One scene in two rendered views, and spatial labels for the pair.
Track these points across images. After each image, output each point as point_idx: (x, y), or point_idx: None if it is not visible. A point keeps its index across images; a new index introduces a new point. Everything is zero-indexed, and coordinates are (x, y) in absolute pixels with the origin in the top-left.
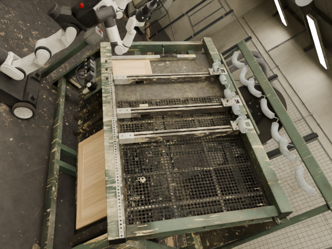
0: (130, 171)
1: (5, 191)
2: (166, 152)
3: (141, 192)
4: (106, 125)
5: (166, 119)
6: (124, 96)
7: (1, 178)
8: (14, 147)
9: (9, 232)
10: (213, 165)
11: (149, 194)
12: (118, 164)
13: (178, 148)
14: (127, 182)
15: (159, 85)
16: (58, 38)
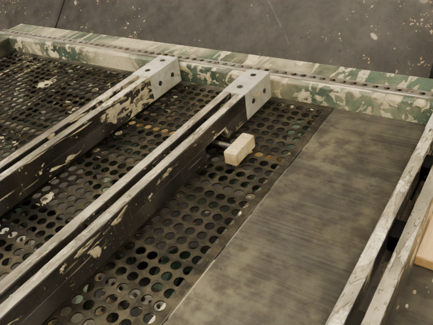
0: (84, 75)
1: (262, 35)
2: (36, 137)
3: (28, 75)
4: (229, 56)
5: None
6: (345, 131)
7: (286, 25)
8: (354, 45)
9: (202, 48)
10: None
11: (8, 82)
12: (107, 48)
13: None
14: (71, 67)
15: (341, 269)
16: None
